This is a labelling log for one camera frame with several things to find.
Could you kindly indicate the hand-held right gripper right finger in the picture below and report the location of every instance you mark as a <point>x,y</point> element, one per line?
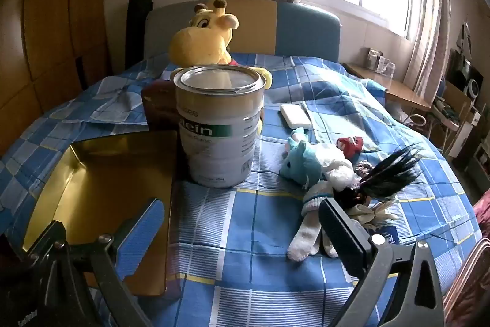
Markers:
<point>340,235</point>

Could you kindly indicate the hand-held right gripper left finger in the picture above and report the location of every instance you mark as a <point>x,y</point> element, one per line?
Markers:
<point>139,239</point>

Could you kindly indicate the white blue-striped sock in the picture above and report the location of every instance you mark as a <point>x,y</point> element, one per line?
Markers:
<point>310,231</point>

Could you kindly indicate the cream cloth glove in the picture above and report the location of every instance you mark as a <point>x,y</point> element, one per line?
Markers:
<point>367,214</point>

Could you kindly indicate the blue tissue pack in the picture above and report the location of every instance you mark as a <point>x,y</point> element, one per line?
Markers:
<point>386,235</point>

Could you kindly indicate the white plastic bag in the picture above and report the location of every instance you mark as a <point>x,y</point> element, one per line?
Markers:
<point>338,168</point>

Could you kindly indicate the brown satin scrunchie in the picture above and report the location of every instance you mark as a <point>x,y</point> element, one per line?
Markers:
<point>361,169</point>

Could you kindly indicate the gold tin box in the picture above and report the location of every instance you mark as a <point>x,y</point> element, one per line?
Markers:
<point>103,177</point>

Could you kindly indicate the black-haired doll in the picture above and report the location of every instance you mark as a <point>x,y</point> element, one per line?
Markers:
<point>390,173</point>

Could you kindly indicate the blue elephant plush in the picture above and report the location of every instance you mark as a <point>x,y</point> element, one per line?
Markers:
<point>298,162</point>

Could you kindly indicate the small red plush toy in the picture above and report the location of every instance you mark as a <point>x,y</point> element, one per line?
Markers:
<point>350,146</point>

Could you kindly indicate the white power bank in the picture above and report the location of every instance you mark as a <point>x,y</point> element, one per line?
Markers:
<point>294,115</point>

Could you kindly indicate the blue plaid bedsheet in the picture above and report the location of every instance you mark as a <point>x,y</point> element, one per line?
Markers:
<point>249,235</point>

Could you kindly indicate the white metal can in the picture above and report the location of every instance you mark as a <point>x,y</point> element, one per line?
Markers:
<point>218,147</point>

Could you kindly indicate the brown box behind can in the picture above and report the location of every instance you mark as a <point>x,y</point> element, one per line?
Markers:
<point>159,108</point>

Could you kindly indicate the pink garment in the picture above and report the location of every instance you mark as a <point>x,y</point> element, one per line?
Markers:
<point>471,285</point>

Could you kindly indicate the wooden desk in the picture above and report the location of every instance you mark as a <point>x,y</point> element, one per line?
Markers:
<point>398,91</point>

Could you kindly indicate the wooden chair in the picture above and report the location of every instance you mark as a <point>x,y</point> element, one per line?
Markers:
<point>455,101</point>

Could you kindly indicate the clear glass containers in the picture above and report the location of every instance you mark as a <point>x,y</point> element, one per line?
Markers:
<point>379,60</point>

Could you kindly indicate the yellow giraffe plush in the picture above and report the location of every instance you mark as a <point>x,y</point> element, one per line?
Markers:
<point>199,43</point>

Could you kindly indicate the blue and tan headboard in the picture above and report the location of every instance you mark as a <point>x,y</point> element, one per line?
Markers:
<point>306,28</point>

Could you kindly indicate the wooden wardrobe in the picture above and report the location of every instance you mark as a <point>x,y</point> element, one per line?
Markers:
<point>46,24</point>

